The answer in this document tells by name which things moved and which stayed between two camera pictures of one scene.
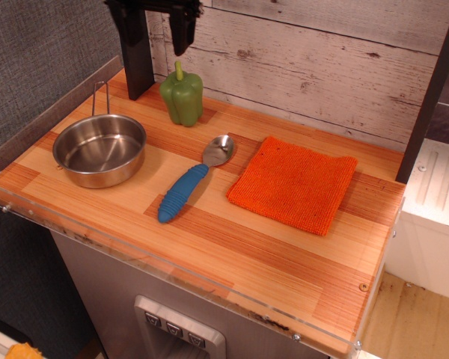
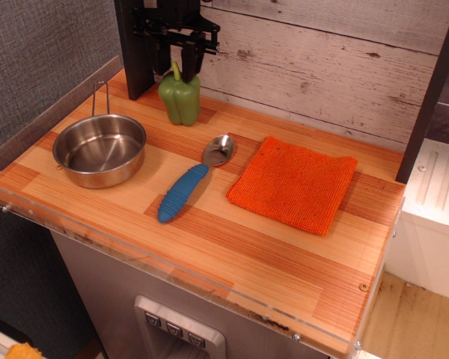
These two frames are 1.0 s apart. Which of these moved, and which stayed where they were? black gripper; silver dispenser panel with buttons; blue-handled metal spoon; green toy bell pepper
Moved: black gripper
Stayed: silver dispenser panel with buttons; green toy bell pepper; blue-handled metal spoon
